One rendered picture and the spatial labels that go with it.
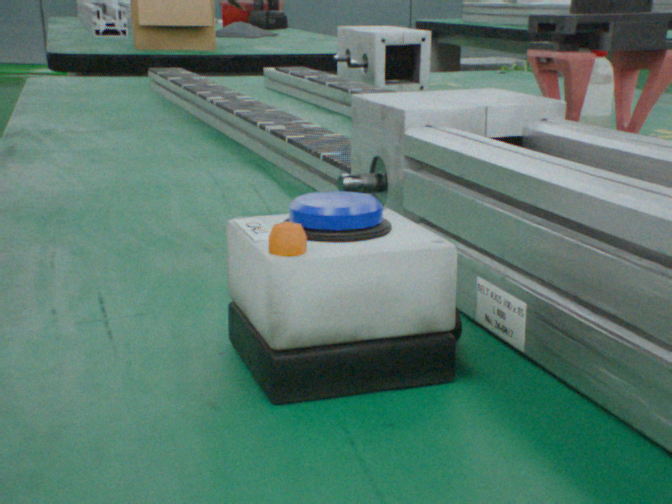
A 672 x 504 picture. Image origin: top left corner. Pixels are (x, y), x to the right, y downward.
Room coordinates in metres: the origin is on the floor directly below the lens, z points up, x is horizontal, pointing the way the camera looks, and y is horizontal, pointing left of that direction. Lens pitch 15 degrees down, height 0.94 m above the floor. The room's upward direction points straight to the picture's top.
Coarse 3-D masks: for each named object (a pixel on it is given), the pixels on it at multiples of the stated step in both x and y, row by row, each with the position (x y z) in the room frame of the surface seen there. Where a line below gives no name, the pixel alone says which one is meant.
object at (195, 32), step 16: (144, 0) 2.64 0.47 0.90; (160, 0) 2.64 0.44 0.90; (176, 0) 2.65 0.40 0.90; (192, 0) 2.66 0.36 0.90; (208, 0) 2.67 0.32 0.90; (144, 16) 2.62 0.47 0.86; (160, 16) 2.63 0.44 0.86; (176, 16) 2.64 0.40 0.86; (192, 16) 2.64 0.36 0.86; (208, 16) 2.65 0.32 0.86; (144, 32) 2.65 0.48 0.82; (160, 32) 2.66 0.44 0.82; (176, 32) 2.67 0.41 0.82; (192, 32) 2.68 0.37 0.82; (208, 32) 2.68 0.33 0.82; (144, 48) 2.65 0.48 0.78; (160, 48) 2.66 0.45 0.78; (176, 48) 2.67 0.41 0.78; (192, 48) 2.68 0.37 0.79; (208, 48) 2.68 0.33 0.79
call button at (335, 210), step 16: (320, 192) 0.43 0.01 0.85; (336, 192) 0.43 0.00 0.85; (352, 192) 0.43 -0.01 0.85; (304, 208) 0.41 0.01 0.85; (320, 208) 0.40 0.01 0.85; (336, 208) 0.40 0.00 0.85; (352, 208) 0.40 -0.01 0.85; (368, 208) 0.41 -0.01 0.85; (304, 224) 0.41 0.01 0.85; (320, 224) 0.40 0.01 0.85; (336, 224) 0.40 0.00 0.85; (352, 224) 0.40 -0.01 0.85; (368, 224) 0.41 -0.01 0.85
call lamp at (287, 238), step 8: (280, 224) 0.38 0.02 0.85; (288, 224) 0.38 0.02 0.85; (296, 224) 0.38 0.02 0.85; (272, 232) 0.38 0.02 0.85; (280, 232) 0.38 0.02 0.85; (288, 232) 0.38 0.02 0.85; (296, 232) 0.38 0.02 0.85; (304, 232) 0.38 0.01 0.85; (272, 240) 0.38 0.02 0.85; (280, 240) 0.38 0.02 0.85; (288, 240) 0.38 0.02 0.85; (296, 240) 0.38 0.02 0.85; (304, 240) 0.38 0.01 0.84; (272, 248) 0.38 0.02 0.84; (280, 248) 0.38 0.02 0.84; (288, 248) 0.38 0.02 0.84; (296, 248) 0.38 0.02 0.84; (304, 248) 0.38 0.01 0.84
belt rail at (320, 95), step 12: (264, 72) 1.72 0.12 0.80; (276, 72) 1.65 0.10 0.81; (264, 84) 1.72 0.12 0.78; (276, 84) 1.65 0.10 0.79; (288, 84) 1.61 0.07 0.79; (300, 84) 1.52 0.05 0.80; (312, 84) 1.47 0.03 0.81; (300, 96) 1.53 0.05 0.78; (312, 96) 1.47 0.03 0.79; (324, 96) 1.44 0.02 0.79; (336, 96) 1.36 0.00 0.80; (348, 96) 1.32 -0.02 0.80; (336, 108) 1.36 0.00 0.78; (348, 108) 1.32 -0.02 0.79
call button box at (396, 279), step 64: (256, 256) 0.39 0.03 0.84; (320, 256) 0.38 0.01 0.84; (384, 256) 0.39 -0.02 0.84; (448, 256) 0.39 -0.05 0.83; (256, 320) 0.39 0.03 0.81; (320, 320) 0.38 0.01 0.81; (384, 320) 0.39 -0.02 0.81; (448, 320) 0.39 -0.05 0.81; (320, 384) 0.38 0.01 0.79; (384, 384) 0.39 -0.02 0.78
